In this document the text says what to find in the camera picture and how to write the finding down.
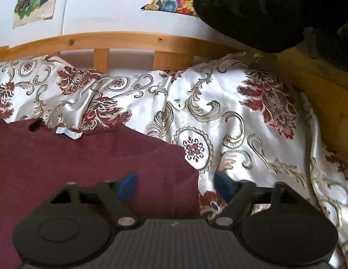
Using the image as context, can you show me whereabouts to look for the wooden bed frame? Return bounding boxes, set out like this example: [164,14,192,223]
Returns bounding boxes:
[0,28,348,152]

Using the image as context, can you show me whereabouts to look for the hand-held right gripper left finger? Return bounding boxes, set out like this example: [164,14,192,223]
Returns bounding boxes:
[50,171,138,227]

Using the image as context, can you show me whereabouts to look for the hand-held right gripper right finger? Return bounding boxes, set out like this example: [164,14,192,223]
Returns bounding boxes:
[214,170,301,227]

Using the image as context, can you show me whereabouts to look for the black padded jacket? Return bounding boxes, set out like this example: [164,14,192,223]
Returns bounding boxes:
[192,0,348,54]

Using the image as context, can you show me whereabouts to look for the white wall pipe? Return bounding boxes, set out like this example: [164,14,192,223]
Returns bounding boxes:
[57,0,73,37]

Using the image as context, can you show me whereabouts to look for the blond cartoon figure poster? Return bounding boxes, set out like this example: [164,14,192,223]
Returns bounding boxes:
[13,0,63,29]

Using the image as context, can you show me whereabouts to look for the maroon long-sleeve sweater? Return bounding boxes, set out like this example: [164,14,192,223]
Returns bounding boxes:
[0,118,201,269]

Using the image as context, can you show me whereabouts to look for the floral satin bedspread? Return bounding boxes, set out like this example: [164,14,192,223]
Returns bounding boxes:
[0,51,348,269]

